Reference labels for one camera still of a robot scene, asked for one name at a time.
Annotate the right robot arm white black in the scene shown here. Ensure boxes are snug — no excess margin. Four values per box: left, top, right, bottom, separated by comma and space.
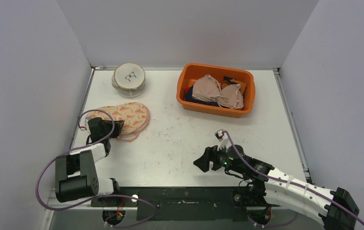
193, 145, 360, 230

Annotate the floral mesh laundry bag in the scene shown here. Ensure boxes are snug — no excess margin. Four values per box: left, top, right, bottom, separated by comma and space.
84, 102, 150, 142

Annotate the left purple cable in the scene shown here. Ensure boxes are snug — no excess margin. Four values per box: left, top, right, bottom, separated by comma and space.
35, 109, 159, 229

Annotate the purple cable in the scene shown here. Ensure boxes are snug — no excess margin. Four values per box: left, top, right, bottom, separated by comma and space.
221, 130, 364, 230
35, 109, 159, 229

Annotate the beige pink bra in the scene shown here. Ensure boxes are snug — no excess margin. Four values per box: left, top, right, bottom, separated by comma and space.
192, 74, 245, 110

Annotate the orange plastic bin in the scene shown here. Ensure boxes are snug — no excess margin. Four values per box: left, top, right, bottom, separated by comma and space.
176, 63, 256, 118

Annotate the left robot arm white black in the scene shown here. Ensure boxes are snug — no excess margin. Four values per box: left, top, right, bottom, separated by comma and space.
55, 117, 124, 207

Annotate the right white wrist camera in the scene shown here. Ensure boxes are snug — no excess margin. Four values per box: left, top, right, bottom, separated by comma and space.
215, 129, 229, 150

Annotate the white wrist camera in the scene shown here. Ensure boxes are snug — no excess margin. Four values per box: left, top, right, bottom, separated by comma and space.
83, 116, 93, 130
215, 129, 229, 150

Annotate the round white mesh laundry bag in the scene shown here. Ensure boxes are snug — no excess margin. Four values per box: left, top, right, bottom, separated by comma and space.
112, 63, 146, 98

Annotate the navy blue garment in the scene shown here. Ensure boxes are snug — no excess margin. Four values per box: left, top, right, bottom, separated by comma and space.
184, 87, 219, 107

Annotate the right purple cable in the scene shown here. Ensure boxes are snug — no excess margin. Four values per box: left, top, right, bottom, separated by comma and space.
221, 130, 364, 230

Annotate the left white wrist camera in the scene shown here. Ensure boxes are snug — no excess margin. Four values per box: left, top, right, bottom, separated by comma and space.
83, 116, 93, 130

